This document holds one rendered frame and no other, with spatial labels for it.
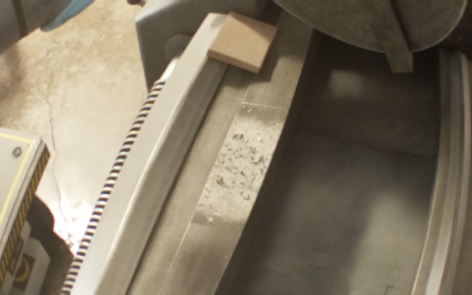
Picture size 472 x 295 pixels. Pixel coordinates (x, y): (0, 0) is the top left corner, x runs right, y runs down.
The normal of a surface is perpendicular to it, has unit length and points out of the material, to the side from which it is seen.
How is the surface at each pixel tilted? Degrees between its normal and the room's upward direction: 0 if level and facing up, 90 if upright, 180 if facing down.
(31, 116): 0
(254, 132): 0
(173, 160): 45
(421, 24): 90
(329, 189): 17
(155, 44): 90
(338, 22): 90
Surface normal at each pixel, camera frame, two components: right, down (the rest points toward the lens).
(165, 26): -0.31, 0.72
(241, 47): 0.19, -0.59
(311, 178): -0.07, -0.82
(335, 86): -0.11, -0.68
